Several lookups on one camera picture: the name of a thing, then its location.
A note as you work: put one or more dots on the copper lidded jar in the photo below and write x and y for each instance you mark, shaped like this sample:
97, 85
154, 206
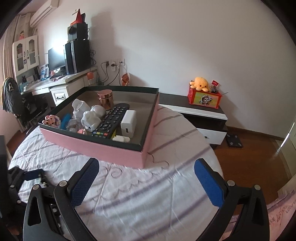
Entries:
106, 98

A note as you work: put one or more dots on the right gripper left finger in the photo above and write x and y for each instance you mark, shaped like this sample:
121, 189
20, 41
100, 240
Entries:
47, 205

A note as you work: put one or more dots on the black speaker box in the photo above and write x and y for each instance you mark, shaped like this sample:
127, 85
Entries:
77, 31

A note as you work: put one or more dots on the blue highlighter pen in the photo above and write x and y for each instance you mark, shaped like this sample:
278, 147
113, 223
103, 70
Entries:
65, 121

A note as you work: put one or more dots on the white glass door cabinet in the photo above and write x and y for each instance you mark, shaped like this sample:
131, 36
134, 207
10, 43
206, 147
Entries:
25, 55

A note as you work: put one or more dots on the white plug night light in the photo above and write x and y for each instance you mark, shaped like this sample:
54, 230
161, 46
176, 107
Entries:
79, 108

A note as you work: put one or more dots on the orange cap bottle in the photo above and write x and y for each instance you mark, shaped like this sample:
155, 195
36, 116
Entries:
90, 77

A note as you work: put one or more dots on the white striped quilt cover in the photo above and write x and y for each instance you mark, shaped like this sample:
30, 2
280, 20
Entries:
162, 201

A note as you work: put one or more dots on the black white low cabinet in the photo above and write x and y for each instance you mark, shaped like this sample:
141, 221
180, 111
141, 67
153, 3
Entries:
210, 122

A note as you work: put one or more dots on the red triangular item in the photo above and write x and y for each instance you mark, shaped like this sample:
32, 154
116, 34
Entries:
80, 18

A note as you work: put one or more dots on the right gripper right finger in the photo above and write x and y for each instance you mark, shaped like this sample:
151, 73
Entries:
252, 222

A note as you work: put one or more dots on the white astronaut figure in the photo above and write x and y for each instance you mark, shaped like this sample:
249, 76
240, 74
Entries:
91, 119

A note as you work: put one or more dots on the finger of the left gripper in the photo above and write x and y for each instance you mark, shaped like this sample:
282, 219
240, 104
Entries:
34, 174

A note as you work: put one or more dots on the red printed storage box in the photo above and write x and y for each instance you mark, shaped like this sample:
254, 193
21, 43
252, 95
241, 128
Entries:
206, 99

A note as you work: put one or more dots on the black remote control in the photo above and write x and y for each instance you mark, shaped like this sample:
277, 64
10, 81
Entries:
107, 128

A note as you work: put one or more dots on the black computer tower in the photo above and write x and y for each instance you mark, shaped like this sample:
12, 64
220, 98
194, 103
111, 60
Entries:
77, 56

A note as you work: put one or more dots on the black floor scale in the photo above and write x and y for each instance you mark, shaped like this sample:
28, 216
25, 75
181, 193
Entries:
233, 141

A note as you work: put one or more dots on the pink open box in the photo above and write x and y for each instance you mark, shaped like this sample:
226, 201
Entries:
143, 100

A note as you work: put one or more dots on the orange octopus plush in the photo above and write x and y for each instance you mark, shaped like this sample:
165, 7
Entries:
199, 84

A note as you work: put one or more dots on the anatomy torso model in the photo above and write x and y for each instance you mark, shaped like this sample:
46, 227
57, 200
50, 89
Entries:
125, 79

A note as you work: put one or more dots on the white charger block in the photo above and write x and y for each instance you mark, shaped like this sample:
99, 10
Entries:
128, 123

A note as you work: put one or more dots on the black office chair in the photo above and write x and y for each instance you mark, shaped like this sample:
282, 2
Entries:
27, 109

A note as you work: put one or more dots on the clear glass jar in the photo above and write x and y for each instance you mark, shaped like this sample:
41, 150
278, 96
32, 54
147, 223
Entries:
74, 125

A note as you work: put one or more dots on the white air conditioner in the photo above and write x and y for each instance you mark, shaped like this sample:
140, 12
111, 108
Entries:
43, 11

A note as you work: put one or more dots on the white brick toy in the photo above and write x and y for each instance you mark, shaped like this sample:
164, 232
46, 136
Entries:
122, 139

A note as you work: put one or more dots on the black computer monitor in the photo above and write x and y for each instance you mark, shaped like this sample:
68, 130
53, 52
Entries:
56, 58

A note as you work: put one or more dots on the white desk with drawers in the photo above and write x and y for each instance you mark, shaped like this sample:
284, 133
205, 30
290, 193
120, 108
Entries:
61, 88

